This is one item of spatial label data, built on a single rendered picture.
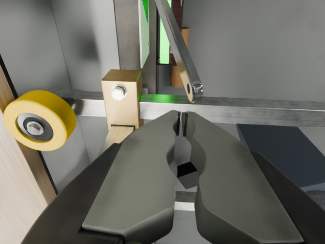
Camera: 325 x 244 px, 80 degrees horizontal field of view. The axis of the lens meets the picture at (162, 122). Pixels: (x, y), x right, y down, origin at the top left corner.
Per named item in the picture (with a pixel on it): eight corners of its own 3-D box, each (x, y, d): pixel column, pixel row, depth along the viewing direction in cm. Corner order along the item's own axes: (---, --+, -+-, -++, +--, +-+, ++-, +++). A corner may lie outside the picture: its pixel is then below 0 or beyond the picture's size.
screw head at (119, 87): (126, 84, 26) (124, 88, 25) (127, 98, 28) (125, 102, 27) (110, 83, 27) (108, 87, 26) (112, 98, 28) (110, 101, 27)
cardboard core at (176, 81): (189, 29, 93) (184, 88, 109) (188, 27, 100) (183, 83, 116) (172, 28, 93) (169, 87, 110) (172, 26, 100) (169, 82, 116)
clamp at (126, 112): (145, 69, 30) (140, 82, 26) (147, 138, 38) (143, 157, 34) (106, 68, 31) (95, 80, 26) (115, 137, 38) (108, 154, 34)
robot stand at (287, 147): (273, 100, 119) (345, 178, 69) (278, 131, 131) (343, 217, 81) (232, 114, 126) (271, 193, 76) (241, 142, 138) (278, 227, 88)
